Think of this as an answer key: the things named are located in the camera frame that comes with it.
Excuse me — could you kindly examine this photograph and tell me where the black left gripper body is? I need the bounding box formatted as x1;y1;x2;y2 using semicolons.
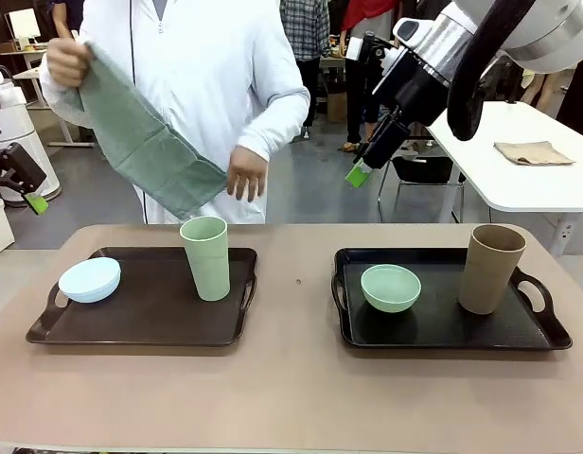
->
0;140;47;191

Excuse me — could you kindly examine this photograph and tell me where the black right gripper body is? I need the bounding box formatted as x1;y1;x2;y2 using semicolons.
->
372;49;448;127

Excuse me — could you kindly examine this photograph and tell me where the green cloth mat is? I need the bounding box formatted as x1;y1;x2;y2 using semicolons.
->
78;41;229;221

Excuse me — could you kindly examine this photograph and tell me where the person's left forearm white sleeve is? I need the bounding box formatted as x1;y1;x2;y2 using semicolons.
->
234;87;311;155

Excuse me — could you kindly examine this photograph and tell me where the brown plastic tray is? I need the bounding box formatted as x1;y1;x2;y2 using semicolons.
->
25;245;259;348

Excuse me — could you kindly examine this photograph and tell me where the black plastic tray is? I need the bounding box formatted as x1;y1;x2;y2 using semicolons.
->
331;246;574;352

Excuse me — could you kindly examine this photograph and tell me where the person's right hand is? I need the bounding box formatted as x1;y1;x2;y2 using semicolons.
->
45;37;97;89

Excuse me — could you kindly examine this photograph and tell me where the person's left hand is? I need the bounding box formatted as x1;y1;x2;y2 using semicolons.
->
226;144;270;202

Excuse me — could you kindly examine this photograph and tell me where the black metal chair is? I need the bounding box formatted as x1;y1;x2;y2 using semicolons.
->
376;151;468;223

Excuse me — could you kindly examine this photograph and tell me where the bystander in red top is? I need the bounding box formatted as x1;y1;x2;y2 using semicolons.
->
337;0;402;153

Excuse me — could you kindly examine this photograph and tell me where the cardboard box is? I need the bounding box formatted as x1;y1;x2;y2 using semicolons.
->
326;91;349;123

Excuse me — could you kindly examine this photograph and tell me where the light blue bowl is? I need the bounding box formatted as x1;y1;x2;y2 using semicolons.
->
58;256;122;305

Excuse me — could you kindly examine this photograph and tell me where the grey background desk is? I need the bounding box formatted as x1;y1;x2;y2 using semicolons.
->
11;64;95;148

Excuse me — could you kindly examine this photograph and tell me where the bystander in plaid shirt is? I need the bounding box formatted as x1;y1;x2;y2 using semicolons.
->
278;0;331;143

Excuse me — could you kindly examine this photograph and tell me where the white background table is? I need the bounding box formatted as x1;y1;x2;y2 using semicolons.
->
426;101;583;256

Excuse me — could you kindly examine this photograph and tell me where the beige folded cloth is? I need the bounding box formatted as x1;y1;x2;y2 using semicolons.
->
493;140;577;167

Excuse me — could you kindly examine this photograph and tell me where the white monitor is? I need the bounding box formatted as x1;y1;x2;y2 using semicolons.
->
4;8;43;51

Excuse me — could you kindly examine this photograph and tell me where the green bowl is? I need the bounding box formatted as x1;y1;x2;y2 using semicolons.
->
360;264;423;315

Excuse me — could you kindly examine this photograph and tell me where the bystander in dark clothes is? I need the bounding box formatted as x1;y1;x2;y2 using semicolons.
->
52;0;85;40

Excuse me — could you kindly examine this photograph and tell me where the bystander in black trousers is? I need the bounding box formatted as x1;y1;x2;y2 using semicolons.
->
555;60;583;139

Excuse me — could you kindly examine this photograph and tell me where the brown tall cup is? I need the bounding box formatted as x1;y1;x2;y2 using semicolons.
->
458;224;528;316

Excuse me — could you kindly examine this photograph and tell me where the green tall cup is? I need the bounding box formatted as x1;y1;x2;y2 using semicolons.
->
179;216;233;303

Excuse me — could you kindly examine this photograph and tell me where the person torso white jacket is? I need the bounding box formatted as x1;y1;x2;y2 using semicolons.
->
38;0;311;226

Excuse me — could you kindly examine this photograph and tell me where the black corrugated cable hose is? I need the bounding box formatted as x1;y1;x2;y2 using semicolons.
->
447;0;539;142

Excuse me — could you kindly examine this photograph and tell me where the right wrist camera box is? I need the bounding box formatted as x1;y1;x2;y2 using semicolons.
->
346;30;396;63

